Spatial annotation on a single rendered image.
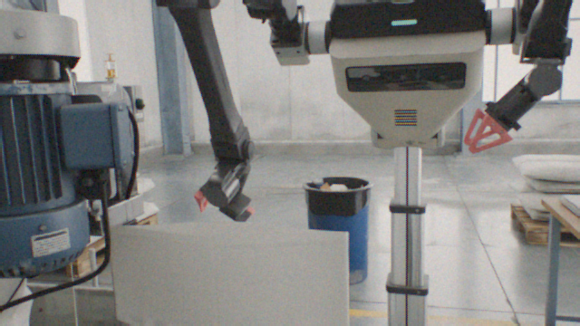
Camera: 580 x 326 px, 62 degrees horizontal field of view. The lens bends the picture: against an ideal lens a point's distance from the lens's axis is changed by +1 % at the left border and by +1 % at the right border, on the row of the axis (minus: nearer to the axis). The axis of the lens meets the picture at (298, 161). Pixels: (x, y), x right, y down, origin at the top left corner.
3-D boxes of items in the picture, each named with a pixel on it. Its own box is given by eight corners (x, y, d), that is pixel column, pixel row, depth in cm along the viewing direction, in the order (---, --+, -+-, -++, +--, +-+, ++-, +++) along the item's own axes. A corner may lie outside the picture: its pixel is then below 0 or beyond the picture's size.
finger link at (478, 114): (456, 136, 101) (490, 103, 98) (452, 130, 108) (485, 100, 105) (479, 158, 101) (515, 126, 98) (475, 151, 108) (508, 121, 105)
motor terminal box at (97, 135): (136, 175, 74) (130, 99, 72) (128, 189, 64) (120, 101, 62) (78, 179, 73) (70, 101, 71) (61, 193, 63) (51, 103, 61)
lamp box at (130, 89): (144, 121, 120) (141, 85, 119) (135, 123, 116) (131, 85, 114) (118, 121, 122) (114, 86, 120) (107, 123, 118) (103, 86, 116)
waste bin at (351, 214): (376, 262, 356) (375, 176, 346) (371, 292, 306) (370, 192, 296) (312, 259, 367) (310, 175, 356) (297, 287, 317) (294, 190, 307)
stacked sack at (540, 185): (568, 180, 438) (569, 166, 436) (596, 197, 374) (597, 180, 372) (517, 179, 447) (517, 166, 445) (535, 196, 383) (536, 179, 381)
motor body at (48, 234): (112, 247, 74) (97, 82, 70) (39, 289, 59) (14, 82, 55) (27, 243, 77) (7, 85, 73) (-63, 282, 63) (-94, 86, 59)
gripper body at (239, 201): (236, 219, 114) (245, 198, 109) (201, 196, 115) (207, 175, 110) (250, 204, 119) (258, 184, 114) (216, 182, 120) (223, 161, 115)
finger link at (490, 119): (459, 141, 94) (497, 107, 92) (456, 136, 101) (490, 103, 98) (485, 166, 94) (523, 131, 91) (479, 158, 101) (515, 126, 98)
